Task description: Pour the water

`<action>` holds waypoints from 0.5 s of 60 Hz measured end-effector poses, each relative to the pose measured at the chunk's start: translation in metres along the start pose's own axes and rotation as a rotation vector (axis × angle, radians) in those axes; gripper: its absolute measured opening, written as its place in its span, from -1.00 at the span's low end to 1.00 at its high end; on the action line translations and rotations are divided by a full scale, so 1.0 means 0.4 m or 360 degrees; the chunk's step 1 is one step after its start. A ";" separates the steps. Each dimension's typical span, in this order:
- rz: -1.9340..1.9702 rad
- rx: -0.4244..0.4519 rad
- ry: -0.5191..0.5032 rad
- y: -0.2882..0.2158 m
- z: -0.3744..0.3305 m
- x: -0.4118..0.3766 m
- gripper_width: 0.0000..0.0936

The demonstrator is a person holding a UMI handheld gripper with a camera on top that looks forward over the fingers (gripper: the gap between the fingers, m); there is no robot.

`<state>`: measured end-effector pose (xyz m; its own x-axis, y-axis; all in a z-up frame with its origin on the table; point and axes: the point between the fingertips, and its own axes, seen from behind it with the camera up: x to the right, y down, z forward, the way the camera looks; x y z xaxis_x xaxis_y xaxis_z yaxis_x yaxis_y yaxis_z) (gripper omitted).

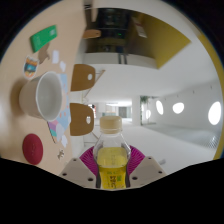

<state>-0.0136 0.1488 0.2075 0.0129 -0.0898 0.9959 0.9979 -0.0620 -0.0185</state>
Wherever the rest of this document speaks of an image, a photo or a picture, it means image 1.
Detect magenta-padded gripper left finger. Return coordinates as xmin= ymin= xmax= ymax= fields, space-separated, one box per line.
xmin=59 ymin=146 xmax=100 ymax=189

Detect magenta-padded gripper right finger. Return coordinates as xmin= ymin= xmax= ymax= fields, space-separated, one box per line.
xmin=125 ymin=145 xmax=167 ymax=189

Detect clear bottle with yellow drink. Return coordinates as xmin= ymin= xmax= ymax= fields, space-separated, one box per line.
xmin=92 ymin=115 xmax=132 ymax=191

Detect flat round red coaster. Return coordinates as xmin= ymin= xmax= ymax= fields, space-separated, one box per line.
xmin=22 ymin=133 xmax=44 ymax=166

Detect wooden chair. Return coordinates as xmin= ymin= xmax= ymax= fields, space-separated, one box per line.
xmin=70 ymin=63 xmax=97 ymax=93
xmin=82 ymin=29 xmax=102 ymax=40
xmin=69 ymin=102 xmax=96 ymax=137

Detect pale blue sticker sheet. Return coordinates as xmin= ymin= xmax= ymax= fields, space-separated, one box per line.
xmin=55 ymin=73 xmax=72 ymax=134

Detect green potted plant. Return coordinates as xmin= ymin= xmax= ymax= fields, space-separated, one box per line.
xmin=139 ymin=95 xmax=151 ymax=108

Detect beige mug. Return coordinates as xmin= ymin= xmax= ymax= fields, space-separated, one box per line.
xmin=18 ymin=70 xmax=64 ymax=122

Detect oval ceiling lights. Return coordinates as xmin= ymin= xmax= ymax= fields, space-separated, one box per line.
xmin=155 ymin=99 xmax=223 ymax=127

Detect wooden stair handrail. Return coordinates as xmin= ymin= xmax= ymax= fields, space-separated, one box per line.
xmin=94 ymin=69 xmax=107 ymax=81

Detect colourful shield sticker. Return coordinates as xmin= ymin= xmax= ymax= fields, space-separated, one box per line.
xmin=22 ymin=55 xmax=40 ymax=79

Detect white sticker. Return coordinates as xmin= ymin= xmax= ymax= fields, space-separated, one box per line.
xmin=51 ymin=49 xmax=60 ymax=65

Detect small green box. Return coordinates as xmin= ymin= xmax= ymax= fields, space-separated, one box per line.
xmin=29 ymin=24 xmax=58 ymax=53

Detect hanging white sign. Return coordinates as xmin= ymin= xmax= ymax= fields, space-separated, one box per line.
xmin=133 ymin=16 xmax=148 ymax=39

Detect dark shop shelf unit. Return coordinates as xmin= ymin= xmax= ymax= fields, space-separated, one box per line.
xmin=84 ymin=8 xmax=136 ymax=54

